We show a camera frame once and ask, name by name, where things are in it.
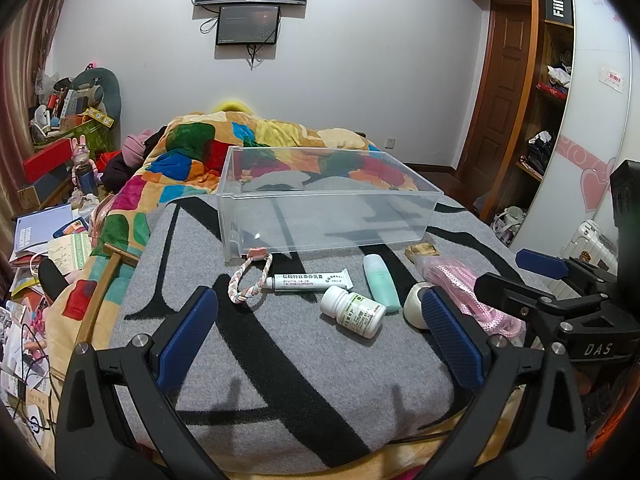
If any white red door sticker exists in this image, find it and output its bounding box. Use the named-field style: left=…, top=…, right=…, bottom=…
left=597, top=65, right=626, bottom=92

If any pink rope in plastic bag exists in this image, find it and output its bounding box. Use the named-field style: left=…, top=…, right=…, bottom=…
left=415, top=255, right=528, bottom=347

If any white pill bottle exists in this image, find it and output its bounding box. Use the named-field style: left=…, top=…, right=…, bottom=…
left=320, top=286, right=387, bottom=340

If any white ointment tube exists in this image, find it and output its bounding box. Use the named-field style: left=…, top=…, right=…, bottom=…
left=272, top=269, right=353, bottom=292

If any red box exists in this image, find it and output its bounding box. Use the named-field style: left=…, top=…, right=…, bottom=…
left=22, top=139, right=74, bottom=184

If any pink white braided rope ring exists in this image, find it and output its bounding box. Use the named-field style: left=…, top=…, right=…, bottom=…
left=228, top=247, right=274, bottom=306

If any small brown packet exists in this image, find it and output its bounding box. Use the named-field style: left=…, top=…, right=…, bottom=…
left=405, top=242, right=440, bottom=261

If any white sliding wardrobe door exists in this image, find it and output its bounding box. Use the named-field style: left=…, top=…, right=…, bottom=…
left=510, top=0, right=640, bottom=261

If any wooden open shelf unit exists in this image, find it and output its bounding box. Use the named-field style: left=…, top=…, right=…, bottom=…
left=515, top=0, right=577, bottom=183

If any pink knitted hat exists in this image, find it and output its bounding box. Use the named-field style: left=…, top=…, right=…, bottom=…
left=122, top=129, right=154, bottom=169

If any clear plastic storage box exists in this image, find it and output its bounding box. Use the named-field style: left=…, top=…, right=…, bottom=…
left=216, top=146, right=445, bottom=265

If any wooden massage hammer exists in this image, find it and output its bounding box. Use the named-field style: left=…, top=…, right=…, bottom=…
left=75, top=242, right=142, bottom=347

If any grey neck pillow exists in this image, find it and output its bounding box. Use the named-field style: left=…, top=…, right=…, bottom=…
left=70, top=67, right=123, bottom=117

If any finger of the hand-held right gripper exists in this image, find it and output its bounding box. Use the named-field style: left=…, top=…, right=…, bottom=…
left=515, top=248, right=622, bottom=297
left=474, top=272, right=622, bottom=347

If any yellow pillow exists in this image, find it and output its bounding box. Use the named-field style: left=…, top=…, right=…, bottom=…
left=210, top=99, right=257, bottom=116

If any blue white booklet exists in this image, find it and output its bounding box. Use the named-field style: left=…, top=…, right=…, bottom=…
left=12, top=204, right=74, bottom=252

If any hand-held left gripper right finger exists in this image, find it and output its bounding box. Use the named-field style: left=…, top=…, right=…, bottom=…
left=420, top=285, right=588, bottom=480

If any pink bunny water bottle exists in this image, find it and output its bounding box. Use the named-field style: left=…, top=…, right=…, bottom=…
left=70, top=136, right=102, bottom=194

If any colourful patchwork blanket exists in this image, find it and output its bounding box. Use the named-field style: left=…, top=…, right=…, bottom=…
left=50, top=110, right=431, bottom=353

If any brown wooden door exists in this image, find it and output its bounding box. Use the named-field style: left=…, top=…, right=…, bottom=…
left=452, top=2, right=540, bottom=177

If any black television cable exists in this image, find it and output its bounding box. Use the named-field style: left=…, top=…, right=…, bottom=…
left=191, top=0, right=221, bottom=36

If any grey black patterned blanket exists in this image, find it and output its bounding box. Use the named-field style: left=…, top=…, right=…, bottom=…
left=107, top=195, right=551, bottom=473

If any brown curtain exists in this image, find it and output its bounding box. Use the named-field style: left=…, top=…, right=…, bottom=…
left=0, top=0, right=77, bottom=221

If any pile of books and papers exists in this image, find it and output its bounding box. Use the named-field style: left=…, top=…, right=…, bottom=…
left=0, top=200, right=101, bottom=461

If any small wall monitor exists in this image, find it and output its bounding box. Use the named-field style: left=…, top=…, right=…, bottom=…
left=216, top=4, right=281, bottom=47

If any black printed box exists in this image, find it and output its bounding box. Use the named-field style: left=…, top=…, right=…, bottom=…
left=542, top=0, right=575, bottom=29

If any teal lotion bottle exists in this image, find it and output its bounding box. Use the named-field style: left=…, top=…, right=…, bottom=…
left=362, top=254, right=402, bottom=313

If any white tape roll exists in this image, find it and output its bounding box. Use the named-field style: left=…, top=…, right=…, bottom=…
left=403, top=282, right=436, bottom=331

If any white handbag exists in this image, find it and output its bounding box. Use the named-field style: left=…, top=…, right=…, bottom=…
left=492, top=206, right=527, bottom=246

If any green patterned box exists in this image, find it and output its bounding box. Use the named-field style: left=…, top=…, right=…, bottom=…
left=75, top=119, right=117, bottom=157

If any dark clothing heap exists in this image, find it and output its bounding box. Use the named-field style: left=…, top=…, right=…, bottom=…
left=97, top=150, right=137, bottom=194

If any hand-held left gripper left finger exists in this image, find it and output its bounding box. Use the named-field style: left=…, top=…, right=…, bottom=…
left=55, top=285, right=221, bottom=480

